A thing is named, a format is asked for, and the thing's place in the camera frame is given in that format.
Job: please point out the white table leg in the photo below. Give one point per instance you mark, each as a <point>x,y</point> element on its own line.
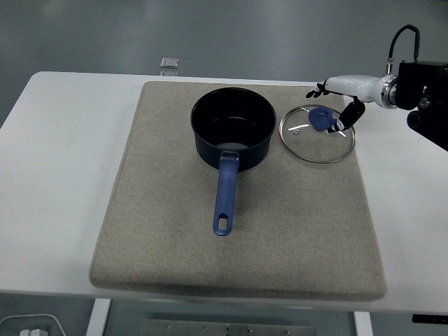
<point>363,323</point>
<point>98,316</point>

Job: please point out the white and black hand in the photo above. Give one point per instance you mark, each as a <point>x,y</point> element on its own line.
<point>353,85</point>

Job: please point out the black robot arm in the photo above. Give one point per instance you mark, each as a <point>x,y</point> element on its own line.
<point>420,94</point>

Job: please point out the silver floor socket plate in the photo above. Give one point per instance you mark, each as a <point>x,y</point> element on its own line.
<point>170,62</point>

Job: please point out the glass pot lid blue knob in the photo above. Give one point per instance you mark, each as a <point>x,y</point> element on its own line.
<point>318,143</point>

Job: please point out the black flat bar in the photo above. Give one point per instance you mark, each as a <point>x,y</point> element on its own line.
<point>430,318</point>

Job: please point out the beige fabric mat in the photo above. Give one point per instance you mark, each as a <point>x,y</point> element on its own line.
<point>287,217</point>

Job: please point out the dark blue saucepan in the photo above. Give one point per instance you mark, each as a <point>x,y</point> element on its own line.
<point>231,154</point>

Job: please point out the grey metal plate with screws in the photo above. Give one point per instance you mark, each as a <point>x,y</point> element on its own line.
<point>227,329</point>

